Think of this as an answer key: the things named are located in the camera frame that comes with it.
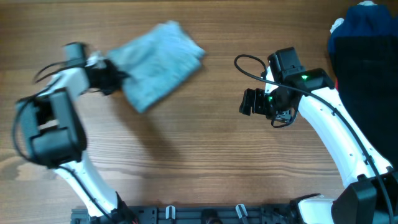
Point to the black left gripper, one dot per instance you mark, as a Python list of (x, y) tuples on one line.
[(116, 74)]

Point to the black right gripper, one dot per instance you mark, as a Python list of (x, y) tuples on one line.
[(284, 116)]

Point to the light blue denim shorts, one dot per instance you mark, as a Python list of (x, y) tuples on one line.
[(156, 63)]

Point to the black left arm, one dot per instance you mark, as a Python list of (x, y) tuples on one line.
[(47, 130)]

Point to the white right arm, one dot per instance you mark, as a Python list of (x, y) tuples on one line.
[(370, 181)]

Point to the white garment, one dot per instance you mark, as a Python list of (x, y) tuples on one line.
[(341, 20)]

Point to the black garment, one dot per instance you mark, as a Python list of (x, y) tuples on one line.
[(366, 74)]

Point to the dark navy blue garment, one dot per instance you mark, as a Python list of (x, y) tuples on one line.
[(364, 21)]

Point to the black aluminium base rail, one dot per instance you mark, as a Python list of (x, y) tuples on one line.
[(264, 214)]

